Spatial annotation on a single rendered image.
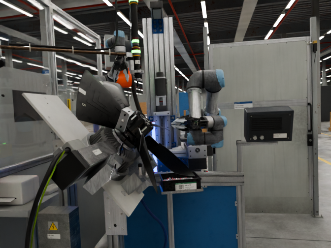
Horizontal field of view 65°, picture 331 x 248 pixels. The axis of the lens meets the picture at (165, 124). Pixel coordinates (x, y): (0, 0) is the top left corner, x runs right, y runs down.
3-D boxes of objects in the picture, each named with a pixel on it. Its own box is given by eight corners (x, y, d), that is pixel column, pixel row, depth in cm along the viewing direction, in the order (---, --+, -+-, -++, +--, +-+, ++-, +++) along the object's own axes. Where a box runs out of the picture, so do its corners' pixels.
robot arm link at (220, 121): (228, 128, 156) (227, 114, 155) (214, 130, 151) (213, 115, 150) (219, 128, 163) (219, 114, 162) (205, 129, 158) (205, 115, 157)
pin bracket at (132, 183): (120, 184, 119) (134, 172, 117) (124, 182, 124) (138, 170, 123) (128, 195, 118) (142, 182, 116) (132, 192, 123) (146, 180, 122)
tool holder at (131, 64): (128, 72, 124) (127, 51, 123) (124, 74, 130) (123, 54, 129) (146, 72, 128) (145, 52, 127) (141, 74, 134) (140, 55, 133)
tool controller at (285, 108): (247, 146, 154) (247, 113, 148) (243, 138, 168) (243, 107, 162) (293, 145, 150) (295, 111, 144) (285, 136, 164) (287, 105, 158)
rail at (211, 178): (104, 185, 172) (103, 173, 171) (106, 183, 175) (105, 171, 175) (244, 185, 158) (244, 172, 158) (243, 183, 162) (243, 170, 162)
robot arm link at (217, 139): (205, 146, 162) (204, 129, 161) (222, 145, 161) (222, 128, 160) (205, 148, 154) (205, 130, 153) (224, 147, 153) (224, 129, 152)
